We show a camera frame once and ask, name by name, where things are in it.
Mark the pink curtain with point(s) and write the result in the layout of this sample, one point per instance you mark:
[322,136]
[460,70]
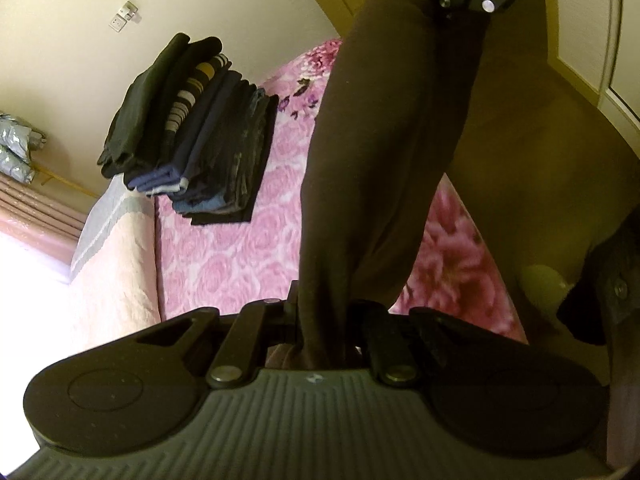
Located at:
[35,215]

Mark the pale round object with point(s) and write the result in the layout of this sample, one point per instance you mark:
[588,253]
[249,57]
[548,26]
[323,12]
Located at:
[544,285]

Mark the white wall plug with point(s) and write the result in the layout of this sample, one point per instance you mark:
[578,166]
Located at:
[130,11]

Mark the silver plastic package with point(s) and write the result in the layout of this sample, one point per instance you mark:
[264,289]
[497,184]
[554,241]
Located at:
[22,130]
[15,165]

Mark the dark brown garment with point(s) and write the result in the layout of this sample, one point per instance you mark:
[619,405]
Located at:
[380,160]

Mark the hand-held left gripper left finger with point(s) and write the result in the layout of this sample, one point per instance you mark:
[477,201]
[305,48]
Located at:
[245,345]

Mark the white wall socket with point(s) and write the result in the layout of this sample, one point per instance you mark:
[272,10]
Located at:
[118,22]

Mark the cream wardrobe door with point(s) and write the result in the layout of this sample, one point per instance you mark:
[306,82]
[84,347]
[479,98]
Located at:
[585,25]

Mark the stack of folded dark clothes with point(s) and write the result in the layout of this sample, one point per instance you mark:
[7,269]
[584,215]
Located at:
[200,150]

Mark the black object with metal screw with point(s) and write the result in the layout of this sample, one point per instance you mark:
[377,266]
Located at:
[595,285]

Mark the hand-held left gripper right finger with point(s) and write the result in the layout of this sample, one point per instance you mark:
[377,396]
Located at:
[387,345]

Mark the grey and pink quilt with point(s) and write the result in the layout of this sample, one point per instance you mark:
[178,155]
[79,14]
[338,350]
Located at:
[120,260]

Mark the pink floral blanket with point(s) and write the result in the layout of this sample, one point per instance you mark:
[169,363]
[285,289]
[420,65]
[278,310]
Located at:
[225,260]

